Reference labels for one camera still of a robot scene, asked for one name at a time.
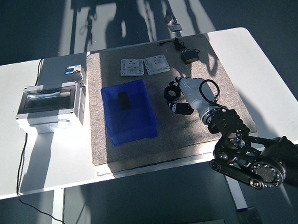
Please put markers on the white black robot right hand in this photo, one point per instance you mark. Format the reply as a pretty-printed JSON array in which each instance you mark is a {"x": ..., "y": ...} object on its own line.
[{"x": 195, "y": 93}]

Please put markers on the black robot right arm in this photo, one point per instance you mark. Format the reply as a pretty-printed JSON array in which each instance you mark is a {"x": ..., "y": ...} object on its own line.
[{"x": 266, "y": 161}]

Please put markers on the blue plastic box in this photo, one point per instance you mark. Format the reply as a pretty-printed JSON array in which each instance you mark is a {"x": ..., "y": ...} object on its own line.
[{"x": 129, "y": 123}]

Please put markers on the white socket plate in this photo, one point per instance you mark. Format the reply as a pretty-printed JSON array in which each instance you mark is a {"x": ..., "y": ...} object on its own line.
[
  {"x": 156, "y": 64},
  {"x": 131, "y": 67}
]

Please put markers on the grey-brown mat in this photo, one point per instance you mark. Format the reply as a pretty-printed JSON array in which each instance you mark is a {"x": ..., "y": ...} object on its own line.
[{"x": 170, "y": 141}]

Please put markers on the small grey floor object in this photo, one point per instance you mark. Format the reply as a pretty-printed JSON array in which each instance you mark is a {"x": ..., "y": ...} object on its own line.
[{"x": 173, "y": 24}]

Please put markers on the white table leg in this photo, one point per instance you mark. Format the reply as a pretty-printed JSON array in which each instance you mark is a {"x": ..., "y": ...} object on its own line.
[
  {"x": 236, "y": 187},
  {"x": 57, "y": 214}
]

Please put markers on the white blue circuit breaker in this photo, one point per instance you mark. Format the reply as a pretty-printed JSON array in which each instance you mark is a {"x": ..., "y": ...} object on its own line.
[{"x": 73, "y": 70}]

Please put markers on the dark table foot plate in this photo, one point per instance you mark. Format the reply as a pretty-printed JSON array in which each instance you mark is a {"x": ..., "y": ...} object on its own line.
[{"x": 249, "y": 218}]

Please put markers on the white electrical enclosure box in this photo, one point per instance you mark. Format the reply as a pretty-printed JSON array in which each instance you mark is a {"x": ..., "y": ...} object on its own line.
[{"x": 48, "y": 102}]

